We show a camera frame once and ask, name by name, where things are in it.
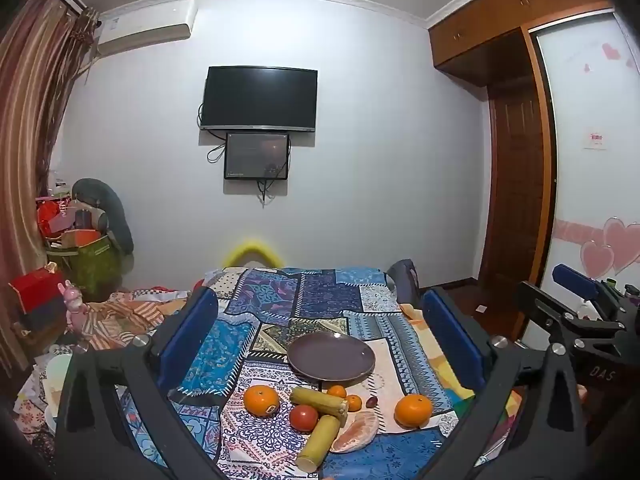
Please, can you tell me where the floral cloth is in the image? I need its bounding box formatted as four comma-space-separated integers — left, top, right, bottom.
12, 350, 71, 441

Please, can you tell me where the white heart-print sliding door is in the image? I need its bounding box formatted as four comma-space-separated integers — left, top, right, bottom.
530, 7, 640, 321

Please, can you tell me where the brown striped curtain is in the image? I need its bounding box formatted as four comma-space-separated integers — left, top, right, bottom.
0, 0, 101, 376

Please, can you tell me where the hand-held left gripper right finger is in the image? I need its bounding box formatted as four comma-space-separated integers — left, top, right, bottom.
415, 287, 601, 480

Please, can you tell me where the white air conditioner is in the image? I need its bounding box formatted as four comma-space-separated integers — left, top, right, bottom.
95, 0, 198, 57

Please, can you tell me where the blue patchwork blanket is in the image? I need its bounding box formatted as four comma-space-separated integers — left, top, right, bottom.
115, 265, 523, 480

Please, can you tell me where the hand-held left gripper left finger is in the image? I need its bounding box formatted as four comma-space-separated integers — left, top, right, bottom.
52, 287, 236, 480

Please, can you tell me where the small black wall monitor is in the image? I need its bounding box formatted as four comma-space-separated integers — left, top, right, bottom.
223, 131, 292, 181

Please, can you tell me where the dark purple plate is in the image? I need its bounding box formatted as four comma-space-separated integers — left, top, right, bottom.
286, 331, 377, 387

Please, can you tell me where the colourful bed sheet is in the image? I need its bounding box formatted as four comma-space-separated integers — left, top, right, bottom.
400, 305, 526, 461

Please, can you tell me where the yellow curved cushion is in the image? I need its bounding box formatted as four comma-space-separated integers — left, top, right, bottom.
221, 239, 286, 268

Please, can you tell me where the wooden overhead cabinet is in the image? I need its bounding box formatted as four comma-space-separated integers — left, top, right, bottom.
427, 0, 621, 88

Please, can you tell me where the large plain orange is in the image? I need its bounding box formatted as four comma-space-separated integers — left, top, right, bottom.
394, 393, 433, 429

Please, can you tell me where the red gift bag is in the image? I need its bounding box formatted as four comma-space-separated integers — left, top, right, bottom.
35, 192, 76, 238

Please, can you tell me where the black wall television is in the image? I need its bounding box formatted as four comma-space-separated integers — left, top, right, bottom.
199, 65, 319, 133

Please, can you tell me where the red tomato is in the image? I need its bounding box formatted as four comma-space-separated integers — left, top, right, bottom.
289, 404, 320, 433

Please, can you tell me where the pink bunny toy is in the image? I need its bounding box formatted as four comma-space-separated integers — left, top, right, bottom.
57, 280, 93, 333

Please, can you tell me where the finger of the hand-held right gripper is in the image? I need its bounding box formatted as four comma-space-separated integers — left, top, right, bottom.
551, 263, 599, 302
516, 281, 627, 347

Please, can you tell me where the peeled pomelo segment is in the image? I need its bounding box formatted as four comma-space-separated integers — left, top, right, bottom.
330, 410, 381, 455

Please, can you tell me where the yellow sugarcane piece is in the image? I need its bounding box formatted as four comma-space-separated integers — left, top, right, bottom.
290, 386, 350, 422
295, 414, 342, 473

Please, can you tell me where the green cardboard box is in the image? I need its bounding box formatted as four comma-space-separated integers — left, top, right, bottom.
46, 237, 123, 301

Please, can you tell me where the grey plush toy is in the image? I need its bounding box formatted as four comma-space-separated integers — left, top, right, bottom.
70, 177, 135, 256

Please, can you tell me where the black television cable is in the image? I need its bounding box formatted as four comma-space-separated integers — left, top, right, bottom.
197, 102, 228, 163

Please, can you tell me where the grey bag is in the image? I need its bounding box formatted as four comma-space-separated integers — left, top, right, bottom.
385, 259, 426, 306

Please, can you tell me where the black monitor cable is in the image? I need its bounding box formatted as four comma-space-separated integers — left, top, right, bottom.
256, 160, 292, 208

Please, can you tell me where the brown wooden door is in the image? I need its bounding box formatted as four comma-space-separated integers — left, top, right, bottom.
477, 27, 556, 341

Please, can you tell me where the orange striped cloth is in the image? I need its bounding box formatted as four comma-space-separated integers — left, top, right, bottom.
65, 287, 193, 351

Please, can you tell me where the red box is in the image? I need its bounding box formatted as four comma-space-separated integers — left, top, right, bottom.
9, 267, 68, 306

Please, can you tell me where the large orange with sticker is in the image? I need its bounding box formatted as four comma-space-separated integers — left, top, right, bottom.
243, 384, 281, 417

